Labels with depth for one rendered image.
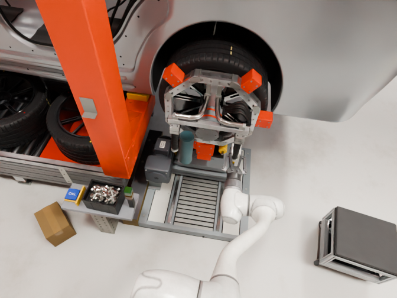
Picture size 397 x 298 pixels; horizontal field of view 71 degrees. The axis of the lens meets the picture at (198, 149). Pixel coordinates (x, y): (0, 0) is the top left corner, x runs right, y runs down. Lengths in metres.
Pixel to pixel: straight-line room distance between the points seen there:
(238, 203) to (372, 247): 1.10
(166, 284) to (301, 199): 1.78
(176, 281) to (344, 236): 1.41
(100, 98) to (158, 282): 0.77
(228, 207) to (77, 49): 0.89
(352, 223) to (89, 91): 1.78
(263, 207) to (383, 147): 2.13
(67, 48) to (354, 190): 2.39
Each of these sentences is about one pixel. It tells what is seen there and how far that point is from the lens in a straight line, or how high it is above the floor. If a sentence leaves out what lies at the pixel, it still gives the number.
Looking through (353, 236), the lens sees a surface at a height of 0.34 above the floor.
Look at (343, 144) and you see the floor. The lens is 3.03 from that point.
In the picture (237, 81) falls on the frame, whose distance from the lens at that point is 1.47.
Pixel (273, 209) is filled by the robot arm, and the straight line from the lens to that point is 1.30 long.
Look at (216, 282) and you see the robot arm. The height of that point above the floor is 1.12.
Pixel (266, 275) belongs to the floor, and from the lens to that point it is 2.17.
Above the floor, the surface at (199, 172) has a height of 0.17.
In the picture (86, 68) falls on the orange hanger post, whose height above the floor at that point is 1.34.
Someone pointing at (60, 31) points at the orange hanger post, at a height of 1.49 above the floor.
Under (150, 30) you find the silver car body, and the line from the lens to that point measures 1.64.
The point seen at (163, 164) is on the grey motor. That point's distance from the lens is 1.95.
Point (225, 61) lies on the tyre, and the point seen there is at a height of 1.17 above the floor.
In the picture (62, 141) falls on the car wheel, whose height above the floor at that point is 0.50.
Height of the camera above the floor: 2.04
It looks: 54 degrees down
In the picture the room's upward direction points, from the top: 7 degrees clockwise
